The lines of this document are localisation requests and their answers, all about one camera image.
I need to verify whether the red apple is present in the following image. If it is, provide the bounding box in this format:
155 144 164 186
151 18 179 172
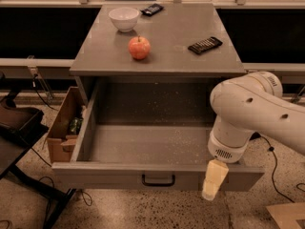
128 36 151 60

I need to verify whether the black floor cable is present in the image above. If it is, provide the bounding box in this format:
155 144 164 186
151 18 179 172
251 132 305 203

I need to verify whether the brown cardboard box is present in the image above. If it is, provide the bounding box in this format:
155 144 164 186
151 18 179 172
47 87 85 163

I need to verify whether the green can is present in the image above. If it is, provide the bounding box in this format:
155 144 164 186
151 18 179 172
68 117 83 135

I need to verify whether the black snack packet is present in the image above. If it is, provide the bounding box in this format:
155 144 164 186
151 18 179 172
141 4 164 16

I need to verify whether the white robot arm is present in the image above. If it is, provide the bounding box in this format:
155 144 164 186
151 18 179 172
202 72 305 200

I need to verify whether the white ceramic bowl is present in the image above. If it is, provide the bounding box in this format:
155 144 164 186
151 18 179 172
109 7 140 31

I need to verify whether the grey top drawer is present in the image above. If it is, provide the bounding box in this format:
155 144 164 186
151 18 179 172
51 77 265 193

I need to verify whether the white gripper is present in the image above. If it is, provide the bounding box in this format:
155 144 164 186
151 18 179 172
202 132 248 201

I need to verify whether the cardboard sheet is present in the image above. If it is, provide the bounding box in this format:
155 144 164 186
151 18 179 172
267 202 305 229

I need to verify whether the grey drawer cabinet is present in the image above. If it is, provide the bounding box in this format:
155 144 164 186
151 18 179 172
71 4 244 99

